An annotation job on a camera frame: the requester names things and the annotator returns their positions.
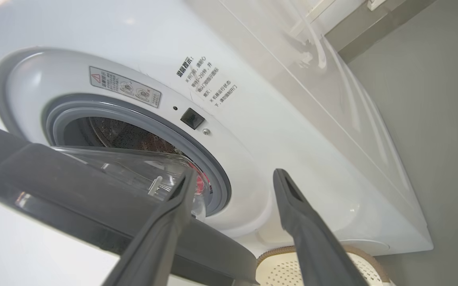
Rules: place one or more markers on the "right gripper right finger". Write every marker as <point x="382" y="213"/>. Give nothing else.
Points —
<point x="312" y="246"/>

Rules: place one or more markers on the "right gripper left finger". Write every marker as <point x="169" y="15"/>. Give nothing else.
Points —
<point x="153" y="246"/>

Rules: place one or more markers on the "red garment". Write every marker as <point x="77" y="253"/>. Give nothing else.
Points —
<point x="201" y="184"/>

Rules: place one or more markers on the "round black-rimmed glass door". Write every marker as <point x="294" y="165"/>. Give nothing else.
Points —
<point x="54" y="190"/>

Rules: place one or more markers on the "black text notice sticker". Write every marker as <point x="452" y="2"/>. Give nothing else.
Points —
<point x="209" y="81"/>

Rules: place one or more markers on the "black door latch socket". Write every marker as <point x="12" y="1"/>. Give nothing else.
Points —
<point x="192" y="118"/>

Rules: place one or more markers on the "grey warning sticker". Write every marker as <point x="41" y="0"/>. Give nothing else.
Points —
<point x="125" y="86"/>

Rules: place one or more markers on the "grey rubber door seal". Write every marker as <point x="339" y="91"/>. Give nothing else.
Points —
<point x="197" y="155"/>

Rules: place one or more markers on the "cream perforated laundry basket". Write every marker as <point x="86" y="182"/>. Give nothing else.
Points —
<point x="276" y="270"/>

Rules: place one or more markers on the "white front-load washing machine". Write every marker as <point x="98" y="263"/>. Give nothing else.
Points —
<point x="292" y="139"/>

